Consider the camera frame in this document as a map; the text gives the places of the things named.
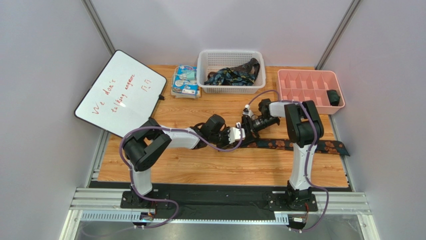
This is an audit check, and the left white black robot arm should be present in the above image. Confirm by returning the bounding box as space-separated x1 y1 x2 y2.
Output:
119 114 246 200

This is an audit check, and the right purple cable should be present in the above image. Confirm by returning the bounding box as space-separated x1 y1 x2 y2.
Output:
247 89 330 233

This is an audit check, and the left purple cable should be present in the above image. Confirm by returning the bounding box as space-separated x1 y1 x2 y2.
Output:
119 123 244 230

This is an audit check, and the pink divided organizer tray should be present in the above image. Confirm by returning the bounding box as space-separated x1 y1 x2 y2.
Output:
276 69 346 115

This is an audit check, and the blue white packet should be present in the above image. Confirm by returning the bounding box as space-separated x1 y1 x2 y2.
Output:
170 65 201 99

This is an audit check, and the rolled black tie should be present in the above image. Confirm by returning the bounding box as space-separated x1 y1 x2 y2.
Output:
326 89 341 107

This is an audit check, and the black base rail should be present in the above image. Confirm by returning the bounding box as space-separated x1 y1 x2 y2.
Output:
118 183 325 221

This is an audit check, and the right aluminium frame post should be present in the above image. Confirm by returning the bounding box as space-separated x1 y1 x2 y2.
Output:
314 0 363 70

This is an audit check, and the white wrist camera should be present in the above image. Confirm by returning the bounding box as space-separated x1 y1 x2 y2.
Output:
242 104 254 118
228 122 246 144

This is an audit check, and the black orange floral tie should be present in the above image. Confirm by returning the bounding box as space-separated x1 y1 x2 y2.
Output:
240 138 350 157

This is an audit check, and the white plastic basket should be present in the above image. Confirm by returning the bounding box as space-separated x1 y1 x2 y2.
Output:
196 49 266 94

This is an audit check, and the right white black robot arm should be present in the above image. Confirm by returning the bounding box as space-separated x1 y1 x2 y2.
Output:
242 99 324 210

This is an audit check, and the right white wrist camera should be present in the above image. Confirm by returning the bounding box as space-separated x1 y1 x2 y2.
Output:
242 104 254 118

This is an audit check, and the left aluminium frame post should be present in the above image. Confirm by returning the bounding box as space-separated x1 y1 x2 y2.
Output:
81 0 116 56

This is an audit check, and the white whiteboard black frame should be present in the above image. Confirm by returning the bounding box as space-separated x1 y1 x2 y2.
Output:
74 50 167 137

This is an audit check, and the aluminium frame post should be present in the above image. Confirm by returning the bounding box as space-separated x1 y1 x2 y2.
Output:
314 0 363 70
81 0 116 56

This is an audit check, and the dark floral ties pile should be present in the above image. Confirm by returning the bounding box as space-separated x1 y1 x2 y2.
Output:
204 58 261 87

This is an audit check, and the purple cable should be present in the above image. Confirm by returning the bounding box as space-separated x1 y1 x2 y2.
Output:
119 123 244 230
247 89 330 233

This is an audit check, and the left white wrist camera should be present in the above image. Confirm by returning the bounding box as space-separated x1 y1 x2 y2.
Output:
228 122 246 144

